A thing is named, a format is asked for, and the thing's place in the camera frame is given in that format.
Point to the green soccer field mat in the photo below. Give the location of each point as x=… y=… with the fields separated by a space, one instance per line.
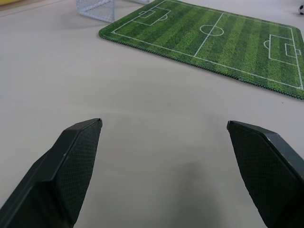
x=211 y=42

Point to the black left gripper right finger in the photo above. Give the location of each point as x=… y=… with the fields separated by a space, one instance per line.
x=266 y=171

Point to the white mini goal net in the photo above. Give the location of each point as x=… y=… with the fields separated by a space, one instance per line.
x=99 y=8

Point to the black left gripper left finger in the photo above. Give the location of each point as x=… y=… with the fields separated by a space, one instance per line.
x=59 y=171

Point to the small soccer ball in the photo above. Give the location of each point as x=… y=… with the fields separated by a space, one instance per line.
x=300 y=10

